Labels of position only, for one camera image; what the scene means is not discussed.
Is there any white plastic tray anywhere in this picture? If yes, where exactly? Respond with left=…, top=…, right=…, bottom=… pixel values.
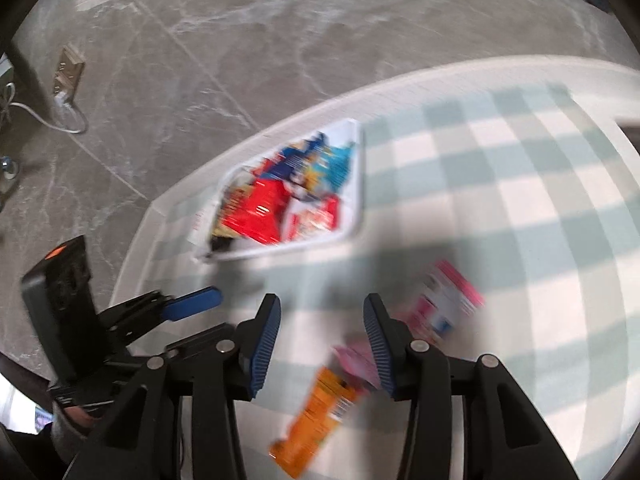
left=191, top=118, right=367, bottom=262

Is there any white water heater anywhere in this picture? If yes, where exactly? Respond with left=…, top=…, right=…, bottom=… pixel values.
left=0, top=57, right=15, bottom=128

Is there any panda print snack packet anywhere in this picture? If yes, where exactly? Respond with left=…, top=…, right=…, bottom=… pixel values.
left=319, top=141, right=357, bottom=192

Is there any red crinkled snack packet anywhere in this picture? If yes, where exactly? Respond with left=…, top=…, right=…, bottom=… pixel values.
left=219, top=179, right=292, bottom=247

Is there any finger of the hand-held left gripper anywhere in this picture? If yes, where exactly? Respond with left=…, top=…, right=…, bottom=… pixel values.
left=106, top=321, right=171, bottom=358
left=97, top=285, right=224, bottom=334

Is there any gold and red snack packet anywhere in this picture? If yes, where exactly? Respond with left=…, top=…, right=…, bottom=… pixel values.
left=216, top=180, right=253, bottom=231

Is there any green checked tablecloth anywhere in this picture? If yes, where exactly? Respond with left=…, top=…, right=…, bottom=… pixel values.
left=107, top=55, right=640, bottom=480

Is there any person's left forearm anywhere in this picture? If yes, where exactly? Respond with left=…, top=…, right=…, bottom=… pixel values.
left=49, top=402, right=98, bottom=466

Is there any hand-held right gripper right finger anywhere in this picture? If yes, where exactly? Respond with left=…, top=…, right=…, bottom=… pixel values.
left=363, top=293, right=576, bottom=480

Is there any white power cable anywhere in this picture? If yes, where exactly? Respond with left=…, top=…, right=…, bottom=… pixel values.
left=9, top=100, right=89, bottom=136

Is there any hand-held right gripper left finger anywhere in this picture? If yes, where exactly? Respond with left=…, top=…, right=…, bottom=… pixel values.
left=62, top=293, right=282, bottom=480

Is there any gold wall socket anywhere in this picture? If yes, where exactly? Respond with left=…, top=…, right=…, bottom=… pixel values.
left=52, top=45, right=86, bottom=98

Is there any small pink snack packet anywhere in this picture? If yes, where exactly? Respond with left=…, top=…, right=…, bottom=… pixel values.
left=332, top=344, right=382, bottom=392

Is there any red peach print snack packet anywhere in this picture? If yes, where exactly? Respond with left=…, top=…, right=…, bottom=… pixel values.
left=289, top=194, right=342, bottom=242

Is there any orange snack packet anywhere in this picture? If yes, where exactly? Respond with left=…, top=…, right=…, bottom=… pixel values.
left=269, top=366, right=367, bottom=479

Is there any blue snack packet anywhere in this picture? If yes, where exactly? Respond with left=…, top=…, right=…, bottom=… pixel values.
left=262, top=132, right=327, bottom=182

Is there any long pink cartoon snack packet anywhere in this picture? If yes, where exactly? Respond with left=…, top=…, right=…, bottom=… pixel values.
left=397, top=259, right=487, bottom=347

